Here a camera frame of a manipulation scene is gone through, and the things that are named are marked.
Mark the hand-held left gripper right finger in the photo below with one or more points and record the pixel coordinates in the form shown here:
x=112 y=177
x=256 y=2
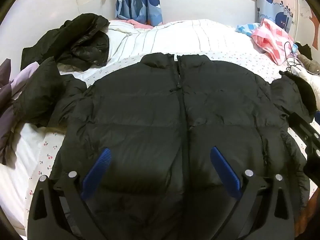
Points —
x=225 y=170

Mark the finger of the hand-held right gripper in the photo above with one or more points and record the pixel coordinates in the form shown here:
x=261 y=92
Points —
x=306 y=132

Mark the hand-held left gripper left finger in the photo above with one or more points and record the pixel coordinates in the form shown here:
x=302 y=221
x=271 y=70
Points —
x=97 y=170

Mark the black puffer jacket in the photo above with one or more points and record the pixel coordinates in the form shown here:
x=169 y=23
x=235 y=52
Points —
x=140 y=110

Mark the brown fuzzy cloth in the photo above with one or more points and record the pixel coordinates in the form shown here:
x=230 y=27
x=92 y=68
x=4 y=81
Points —
x=310 y=63

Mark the dark cloth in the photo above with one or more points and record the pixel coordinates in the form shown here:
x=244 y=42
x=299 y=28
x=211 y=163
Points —
x=303 y=48

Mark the pink plastic bag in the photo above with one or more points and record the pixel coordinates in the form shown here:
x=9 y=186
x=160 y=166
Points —
x=270 y=37

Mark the purple patchwork jacket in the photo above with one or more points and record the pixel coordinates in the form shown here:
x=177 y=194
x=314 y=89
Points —
x=7 y=120

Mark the pink and blue curtain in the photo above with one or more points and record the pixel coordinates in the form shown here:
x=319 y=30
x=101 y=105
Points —
x=282 y=17

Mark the blue printed cloth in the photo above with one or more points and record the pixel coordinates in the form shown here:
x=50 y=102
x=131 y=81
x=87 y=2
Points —
x=246 y=28

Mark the black hooded jacket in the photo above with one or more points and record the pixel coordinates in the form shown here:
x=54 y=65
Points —
x=85 y=47

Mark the striped white duvet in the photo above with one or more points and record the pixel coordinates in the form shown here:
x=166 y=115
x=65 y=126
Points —
x=175 y=37

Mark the pink cloth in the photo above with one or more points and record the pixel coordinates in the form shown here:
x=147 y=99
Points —
x=140 y=23

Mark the blue whale print curtain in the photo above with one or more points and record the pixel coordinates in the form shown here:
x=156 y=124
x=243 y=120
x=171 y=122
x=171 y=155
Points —
x=140 y=5

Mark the orange tree wall decal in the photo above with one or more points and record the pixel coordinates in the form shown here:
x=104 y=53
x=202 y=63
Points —
x=314 y=17

